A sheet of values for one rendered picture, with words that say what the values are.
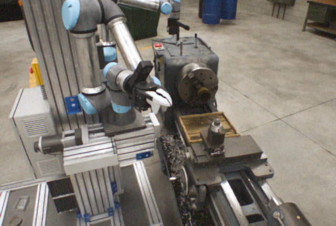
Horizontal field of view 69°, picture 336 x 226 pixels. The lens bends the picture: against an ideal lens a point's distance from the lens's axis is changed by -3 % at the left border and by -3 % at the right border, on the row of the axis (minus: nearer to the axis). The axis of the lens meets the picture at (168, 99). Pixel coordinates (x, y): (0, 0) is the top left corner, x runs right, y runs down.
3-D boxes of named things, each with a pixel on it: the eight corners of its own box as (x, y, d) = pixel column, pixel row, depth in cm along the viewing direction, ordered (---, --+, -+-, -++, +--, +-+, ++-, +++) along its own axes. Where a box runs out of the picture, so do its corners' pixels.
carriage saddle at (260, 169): (182, 154, 157) (183, 147, 154) (251, 144, 165) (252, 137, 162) (197, 193, 131) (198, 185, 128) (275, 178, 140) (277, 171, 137)
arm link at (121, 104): (142, 107, 104) (140, 83, 98) (118, 116, 98) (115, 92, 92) (132, 100, 109) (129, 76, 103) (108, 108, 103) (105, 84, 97)
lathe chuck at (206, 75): (171, 98, 199) (181, 61, 184) (208, 101, 207) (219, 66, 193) (174, 103, 191) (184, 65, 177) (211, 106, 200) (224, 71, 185)
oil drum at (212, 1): (198, 21, 826) (199, -7, 781) (212, 19, 849) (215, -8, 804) (208, 25, 780) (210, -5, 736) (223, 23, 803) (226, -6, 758)
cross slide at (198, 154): (185, 149, 152) (185, 143, 150) (249, 140, 160) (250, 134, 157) (192, 169, 138) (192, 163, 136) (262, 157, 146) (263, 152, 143)
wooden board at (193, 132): (178, 120, 188) (178, 116, 186) (222, 115, 195) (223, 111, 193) (189, 146, 163) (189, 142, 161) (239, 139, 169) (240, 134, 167)
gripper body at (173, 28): (167, 32, 190) (166, 17, 184) (177, 32, 192) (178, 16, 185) (169, 36, 184) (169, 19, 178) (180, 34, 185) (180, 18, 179)
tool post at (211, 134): (207, 138, 146) (208, 124, 141) (218, 136, 147) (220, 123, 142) (211, 146, 140) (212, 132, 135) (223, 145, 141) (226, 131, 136)
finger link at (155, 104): (168, 119, 75) (150, 106, 81) (171, 101, 73) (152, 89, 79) (160, 121, 73) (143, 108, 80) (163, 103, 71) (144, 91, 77)
